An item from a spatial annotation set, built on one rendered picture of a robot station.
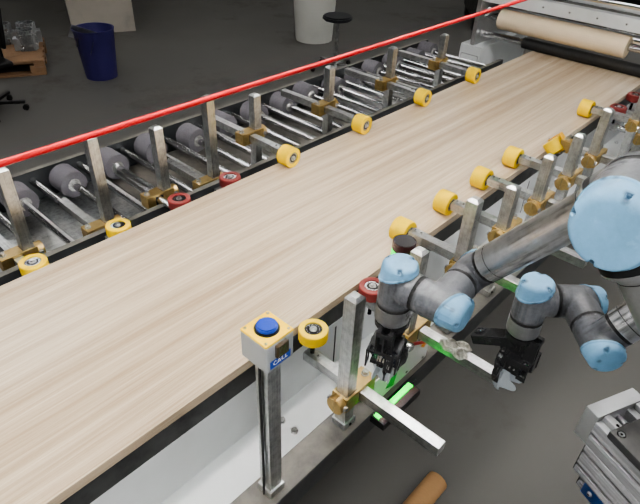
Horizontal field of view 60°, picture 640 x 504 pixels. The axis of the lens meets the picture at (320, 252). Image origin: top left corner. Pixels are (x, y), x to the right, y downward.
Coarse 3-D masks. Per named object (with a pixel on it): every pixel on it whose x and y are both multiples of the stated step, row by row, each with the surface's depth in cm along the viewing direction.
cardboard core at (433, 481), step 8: (432, 472) 207; (424, 480) 204; (432, 480) 203; (440, 480) 204; (416, 488) 202; (424, 488) 201; (432, 488) 201; (440, 488) 202; (408, 496) 201; (416, 496) 198; (424, 496) 198; (432, 496) 200
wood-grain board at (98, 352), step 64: (512, 64) 333; (384, 128) 252; (448, 128) 254; (512, 128) 257; (576, 128) 260; (256, 192) 203; (320, 192) 204; (384, 192) 206; (128, 256) 170; (192, 256) 171; (256, 256) 172; (320, 256) 173; (384, 256) 174; (0, 320) 146; (64, 320) 147; (128, 320) 147; (192, 320) 148; (0, 384) 129; (64, 384) 130; (128, 384) 130; (192, 384) 131; (0, 448) 116; (64, 448) 116; (128, 448) 118
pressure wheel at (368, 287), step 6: (360, 282) 163; (366, 282) 163; (372, 282) 163; (378, 282) 163; (360, 288) 161; (366, 288) 160; (372, 288) 161; (366, 294) 159; (372, 294) 159; (366, 300) 160; (372, 300) 160
